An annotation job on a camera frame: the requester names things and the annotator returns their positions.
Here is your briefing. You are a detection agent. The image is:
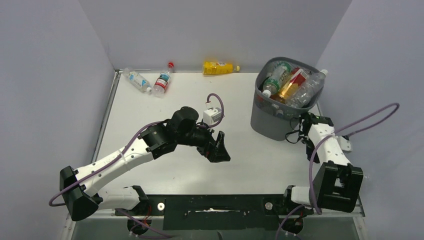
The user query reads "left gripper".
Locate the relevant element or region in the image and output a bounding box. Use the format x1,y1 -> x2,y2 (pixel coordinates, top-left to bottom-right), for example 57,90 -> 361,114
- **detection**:
176,119 -> 230,162

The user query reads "clear crushed bottle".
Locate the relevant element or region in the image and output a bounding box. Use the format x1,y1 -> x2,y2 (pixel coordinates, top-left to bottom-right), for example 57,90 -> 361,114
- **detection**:
285,69 -> 329,109

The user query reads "grey mesh waste bin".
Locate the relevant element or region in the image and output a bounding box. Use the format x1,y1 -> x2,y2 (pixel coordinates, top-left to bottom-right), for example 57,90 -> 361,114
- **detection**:
250,56 -> 322,141

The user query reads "amber tea bottle red label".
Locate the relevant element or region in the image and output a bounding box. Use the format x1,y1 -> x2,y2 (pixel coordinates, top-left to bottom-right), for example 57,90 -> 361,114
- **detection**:
272,67 -> 311,103

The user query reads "green tinted bottle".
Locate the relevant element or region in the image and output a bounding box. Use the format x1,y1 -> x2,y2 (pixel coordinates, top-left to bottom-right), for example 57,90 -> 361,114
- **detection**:
262,62 -> 291,98

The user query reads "yellow juice bottle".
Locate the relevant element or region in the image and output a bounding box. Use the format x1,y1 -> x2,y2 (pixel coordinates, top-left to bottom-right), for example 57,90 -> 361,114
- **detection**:
202,61 -> 241,76

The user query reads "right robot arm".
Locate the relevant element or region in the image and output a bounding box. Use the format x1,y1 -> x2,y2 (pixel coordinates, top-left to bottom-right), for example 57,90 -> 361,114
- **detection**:
281,112 -> 364,214

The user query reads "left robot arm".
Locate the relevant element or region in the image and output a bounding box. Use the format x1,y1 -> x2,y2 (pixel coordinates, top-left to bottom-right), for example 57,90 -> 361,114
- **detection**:
59,106 -> 231,222

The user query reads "red cap bottle blue-red label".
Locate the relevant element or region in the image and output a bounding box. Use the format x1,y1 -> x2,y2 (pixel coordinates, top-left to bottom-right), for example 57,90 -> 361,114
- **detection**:
153,62 -> 174,98

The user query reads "clear bottle white blue label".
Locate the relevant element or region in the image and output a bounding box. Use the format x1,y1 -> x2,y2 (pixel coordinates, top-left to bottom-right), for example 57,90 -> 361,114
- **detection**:
122,68 -> 152,94

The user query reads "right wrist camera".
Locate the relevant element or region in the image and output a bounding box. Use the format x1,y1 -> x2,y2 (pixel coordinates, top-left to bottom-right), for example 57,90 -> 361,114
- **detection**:
336,135 -> 353,153

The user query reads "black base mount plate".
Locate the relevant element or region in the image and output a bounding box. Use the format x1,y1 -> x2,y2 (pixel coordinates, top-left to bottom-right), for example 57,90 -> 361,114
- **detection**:
123,194 -> 298,231

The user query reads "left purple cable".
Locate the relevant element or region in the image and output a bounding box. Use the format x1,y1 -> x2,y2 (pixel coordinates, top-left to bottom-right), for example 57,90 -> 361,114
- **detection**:
48,93 -> 225,239

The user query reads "aluminium frame rail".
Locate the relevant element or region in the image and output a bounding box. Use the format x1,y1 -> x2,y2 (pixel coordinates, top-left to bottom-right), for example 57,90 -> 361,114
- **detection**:
63,201 -> 367,240

